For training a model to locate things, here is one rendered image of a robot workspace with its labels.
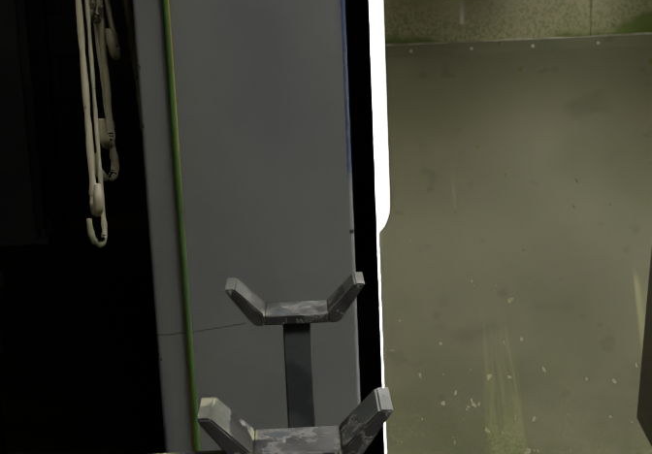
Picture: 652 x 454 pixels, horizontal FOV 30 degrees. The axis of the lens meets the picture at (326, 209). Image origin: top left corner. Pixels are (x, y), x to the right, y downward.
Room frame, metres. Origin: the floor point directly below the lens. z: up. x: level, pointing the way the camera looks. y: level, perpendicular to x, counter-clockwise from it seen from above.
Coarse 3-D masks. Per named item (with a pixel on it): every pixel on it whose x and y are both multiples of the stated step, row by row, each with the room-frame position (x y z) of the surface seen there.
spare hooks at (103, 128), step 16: (80, 0) 1.08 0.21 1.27; (96, 0) 1.12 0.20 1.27; (128, 0) 1.13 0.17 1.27; (80, 16) 1.08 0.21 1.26; (96, 16) 1.10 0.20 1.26; (112, 16) 1.13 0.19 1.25; (128, 16) 1.13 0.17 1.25; (80, 32) 1.08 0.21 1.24; (96, 32) 1.12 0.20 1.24; (112, 32) 1.10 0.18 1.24; (128, 32) 1.14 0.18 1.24; (80, 48) 1.08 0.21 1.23; (96, 48) 1.12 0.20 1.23; (112, 48) 1.10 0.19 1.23; (96, 112) 1.08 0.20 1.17; (96, 128) 1.08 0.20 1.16; (112, 128) 1.13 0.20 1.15; (96, 144) 1.08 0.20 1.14; (112, 144) 1.11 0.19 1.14; (96, 160) 1.10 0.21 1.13; (112, 160) 1.13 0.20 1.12; (96, 176) 1.11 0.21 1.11; (112, 176) 1.13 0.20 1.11; (96, 192) 1.04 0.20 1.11; (96, 208) 1.04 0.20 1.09; (96, 240) 1.06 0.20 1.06
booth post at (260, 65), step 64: (192, 0) 1.04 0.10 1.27; (256, 0) 1.04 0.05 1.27; (320, 0) 1.04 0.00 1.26; (192, 64) 1.04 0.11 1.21; (256, 64) 1.04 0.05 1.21; (320, 64) 1.04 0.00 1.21; (192, 128) 1.04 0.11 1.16; (256, 128) 1.04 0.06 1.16; (320, 128) 1.04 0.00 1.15; (192, 192) 1.04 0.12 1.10; (256, 192) 1.04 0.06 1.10; (320, 192) 1.04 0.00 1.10; (192, 256) 1.04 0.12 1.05; (256, 256) 1.04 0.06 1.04; (320, 256) 1.04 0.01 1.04; (192, 320) 1.04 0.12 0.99; (256, 384) 1.04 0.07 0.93; (320, 384) 1.04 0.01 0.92; (192, 448) 1.04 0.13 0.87
